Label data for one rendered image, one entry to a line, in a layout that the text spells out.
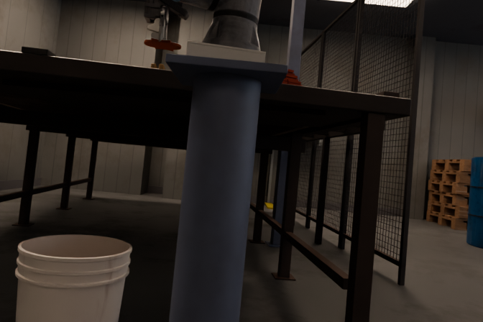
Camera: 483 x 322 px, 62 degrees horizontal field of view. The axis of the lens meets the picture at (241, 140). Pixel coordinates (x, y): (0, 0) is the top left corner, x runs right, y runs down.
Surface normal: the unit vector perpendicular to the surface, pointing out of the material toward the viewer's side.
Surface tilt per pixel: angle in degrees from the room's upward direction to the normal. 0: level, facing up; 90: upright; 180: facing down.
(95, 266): 92
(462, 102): 90
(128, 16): 90
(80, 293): 93
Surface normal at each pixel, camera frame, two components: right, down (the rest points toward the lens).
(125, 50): 0.01, -0.05
